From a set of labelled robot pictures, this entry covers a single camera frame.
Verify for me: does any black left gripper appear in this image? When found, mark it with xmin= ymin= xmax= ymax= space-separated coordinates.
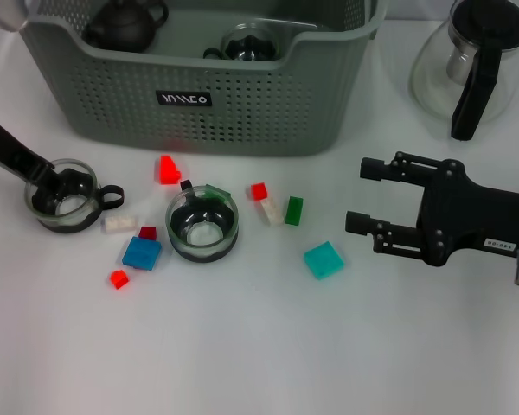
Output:
xmin=0 ymin=113 xmax=65 ymax=208

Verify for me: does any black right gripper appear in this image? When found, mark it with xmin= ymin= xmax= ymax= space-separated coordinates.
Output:
xmin=344 ymin=150 xmax=519 ymax=267

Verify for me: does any glass teacup black sleeve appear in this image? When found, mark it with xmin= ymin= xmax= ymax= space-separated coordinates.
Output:
xmin=164 ymin=179 xmax=241 ymax=264
xmin=24 ymin=158 xmax=125 ymax=234
xmin=202 ymin=23 xmax=283 ymax=62

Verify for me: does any blue toy brick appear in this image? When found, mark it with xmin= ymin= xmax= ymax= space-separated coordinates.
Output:
xmin=121 ymin=236 xmax=163 ymax=272

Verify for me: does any grey perforated storage bin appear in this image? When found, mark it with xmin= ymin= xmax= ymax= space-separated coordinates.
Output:
xmin=3 ymin=0 xmax=388 ymax=157

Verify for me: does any green toy brick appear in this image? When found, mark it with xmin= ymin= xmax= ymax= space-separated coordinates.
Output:
xmin=202 ymin=183 xmax=233 ymax=204
xmin=284 ymin=195 xmax=305 ymax=226

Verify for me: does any teal flat toy brick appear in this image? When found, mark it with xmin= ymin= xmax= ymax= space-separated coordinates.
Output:
xmin=303 ymin=240 xmax=345 ymax=281

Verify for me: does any white toy brick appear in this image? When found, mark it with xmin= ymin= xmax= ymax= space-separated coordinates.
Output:
xmin=102 ymin=214 xmax=139 ymax=234
xmin=260 ymin=198 xmax=285 ymax=227

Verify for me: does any red sloped toy brick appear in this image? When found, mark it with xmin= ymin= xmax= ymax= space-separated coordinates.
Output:
xmin=158 ymin=154 xmax=183 ymax=186

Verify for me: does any dark clay teapot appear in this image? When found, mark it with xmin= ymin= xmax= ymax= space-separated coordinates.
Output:
xmin=82 ymin=0 xmax=170 ymax=52

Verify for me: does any glass pitcher black handle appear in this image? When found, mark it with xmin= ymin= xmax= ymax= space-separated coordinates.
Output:
xmin=409 ymin=0 xmax=519 ymax=143

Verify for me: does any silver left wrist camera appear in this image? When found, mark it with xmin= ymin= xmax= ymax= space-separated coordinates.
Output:
xmin=0 ymin=0 xmax=29 ymax=34

